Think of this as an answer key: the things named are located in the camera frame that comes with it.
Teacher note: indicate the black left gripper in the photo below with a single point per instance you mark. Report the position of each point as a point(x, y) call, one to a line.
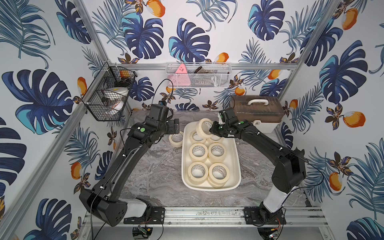
point(175, 126)

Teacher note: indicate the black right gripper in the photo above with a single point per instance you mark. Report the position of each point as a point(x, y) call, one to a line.
point(214, 129)

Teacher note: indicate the cream tape roll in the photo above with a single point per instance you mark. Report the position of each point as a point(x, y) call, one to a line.
point(198, 173)
point(218, 176)
point(217, 153)
point(198, 152)
point(176, 140)
point(215, 139)
point(195, 138)

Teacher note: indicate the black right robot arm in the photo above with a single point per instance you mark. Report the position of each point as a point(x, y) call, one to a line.
point(289, 164)

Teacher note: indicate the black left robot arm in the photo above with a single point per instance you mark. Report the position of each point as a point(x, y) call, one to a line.
point(102, 201)

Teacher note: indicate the brown lidded storage case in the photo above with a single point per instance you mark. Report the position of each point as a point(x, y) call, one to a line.
point(264, 112)

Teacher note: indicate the white plastic storage tray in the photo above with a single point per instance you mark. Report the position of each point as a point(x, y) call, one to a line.
point(231, 161)

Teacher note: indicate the pink triangle in basket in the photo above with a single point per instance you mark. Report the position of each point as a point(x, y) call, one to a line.
point(181, 77)

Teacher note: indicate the white object in black basket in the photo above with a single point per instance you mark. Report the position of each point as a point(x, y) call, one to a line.
point(113, 99)

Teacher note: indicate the black wire basket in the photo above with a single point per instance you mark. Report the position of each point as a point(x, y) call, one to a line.
point(108, 77)

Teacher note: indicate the white mesh wall basket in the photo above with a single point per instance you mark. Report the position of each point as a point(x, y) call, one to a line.
point(203, 75)

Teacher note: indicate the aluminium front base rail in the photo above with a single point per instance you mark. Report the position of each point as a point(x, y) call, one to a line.
point(233, 217)

